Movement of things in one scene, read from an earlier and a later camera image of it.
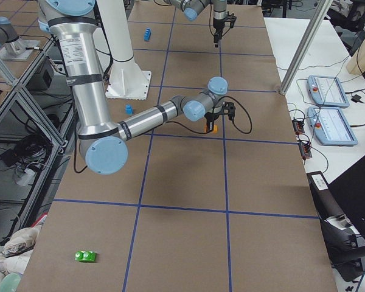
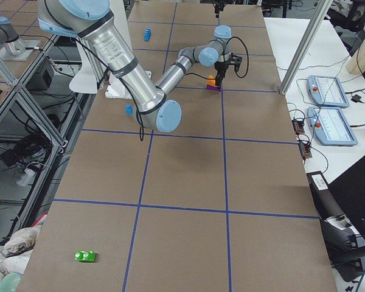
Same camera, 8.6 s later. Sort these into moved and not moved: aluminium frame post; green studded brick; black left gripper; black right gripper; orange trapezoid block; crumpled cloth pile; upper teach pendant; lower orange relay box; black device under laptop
Moved: black right gripper; black left gripper; orange trapezoid block
Not moved: crumpled cloth pile; black device under laptop; green studded brick; upper teach pendant; lower orange relay box; aluminium frame post
